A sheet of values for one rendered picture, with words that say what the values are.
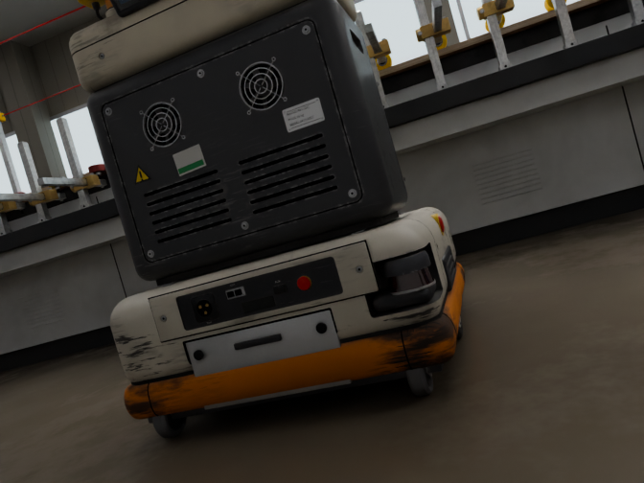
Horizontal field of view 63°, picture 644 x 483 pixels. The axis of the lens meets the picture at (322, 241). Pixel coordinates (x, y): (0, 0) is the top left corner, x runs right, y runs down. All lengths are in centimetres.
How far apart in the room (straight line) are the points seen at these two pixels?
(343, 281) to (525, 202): 173
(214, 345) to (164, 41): 56
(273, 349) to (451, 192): 168
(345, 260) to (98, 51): 64
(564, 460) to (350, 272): 39
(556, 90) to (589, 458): 183
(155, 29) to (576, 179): 191
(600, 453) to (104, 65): 101
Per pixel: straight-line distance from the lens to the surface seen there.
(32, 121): 712
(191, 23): 105
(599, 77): 237
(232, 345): 94
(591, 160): 254
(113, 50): 113
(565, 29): 237
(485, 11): 234
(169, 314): 97
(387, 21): 590
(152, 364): 103
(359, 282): 82
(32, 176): 297
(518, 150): 248
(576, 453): 67
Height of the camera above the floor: 31
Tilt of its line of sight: 2 degrees down
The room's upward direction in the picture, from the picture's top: 16 degrees counter-clockwise
